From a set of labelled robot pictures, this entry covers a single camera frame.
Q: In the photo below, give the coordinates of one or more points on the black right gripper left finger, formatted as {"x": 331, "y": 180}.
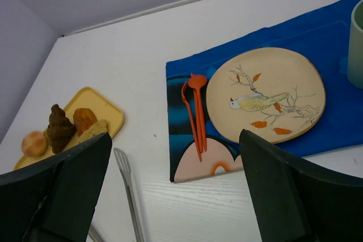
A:
{"x": 55, "y": 198}

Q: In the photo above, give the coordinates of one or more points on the yellow rectangular tray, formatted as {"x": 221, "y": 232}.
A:
{"x": 85, "y": 98}

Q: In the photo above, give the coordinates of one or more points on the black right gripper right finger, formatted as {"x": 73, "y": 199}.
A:
{"x": 297, "y": 200}

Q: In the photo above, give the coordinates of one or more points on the blue patterned placemat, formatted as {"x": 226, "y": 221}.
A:
{"x": 322, "y": 36}

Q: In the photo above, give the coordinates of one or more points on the beige bird plate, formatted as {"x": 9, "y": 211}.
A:
{"x": 276, "y": 93}

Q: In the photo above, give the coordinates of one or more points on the dark brown chocolate croissant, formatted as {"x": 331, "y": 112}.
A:
{"x": 60, "y": 130}

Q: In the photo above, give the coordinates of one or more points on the orange plastic spoon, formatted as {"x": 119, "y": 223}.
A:
{"x": 197, "y": 82}

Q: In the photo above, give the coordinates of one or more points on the orange brown muffin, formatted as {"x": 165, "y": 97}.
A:
{"x": 83, "y": 119}

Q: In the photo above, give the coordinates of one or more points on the light green cup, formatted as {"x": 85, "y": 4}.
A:
{"x": 354, "y": 66}

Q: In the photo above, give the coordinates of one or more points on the orange plastic fork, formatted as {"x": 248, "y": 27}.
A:
{"x": 191, "y": 120}

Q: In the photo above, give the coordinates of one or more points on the pink round bun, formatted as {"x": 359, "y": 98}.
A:
{"x": 34, "y": 144}

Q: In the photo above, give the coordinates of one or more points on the seeded bread slice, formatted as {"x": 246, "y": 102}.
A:
{"x": 99, "y": 127}

